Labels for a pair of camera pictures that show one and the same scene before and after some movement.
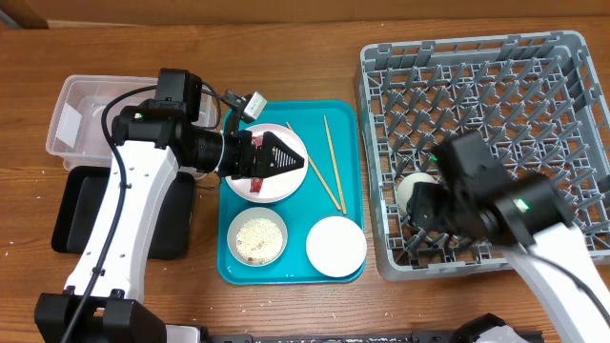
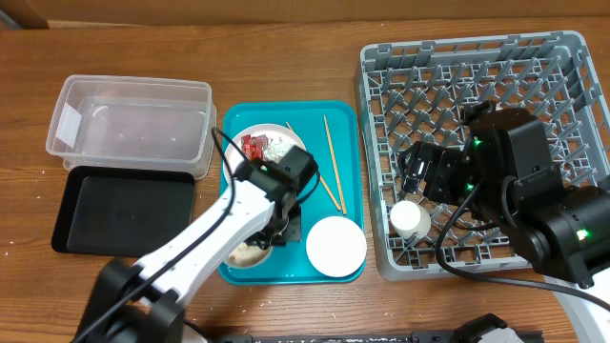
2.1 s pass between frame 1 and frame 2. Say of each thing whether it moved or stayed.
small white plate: stayed
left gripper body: moved
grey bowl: moved
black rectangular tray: stayed
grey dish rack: stayed
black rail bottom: stayed
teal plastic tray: stayed
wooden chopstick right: stayed
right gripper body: moved
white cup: moved
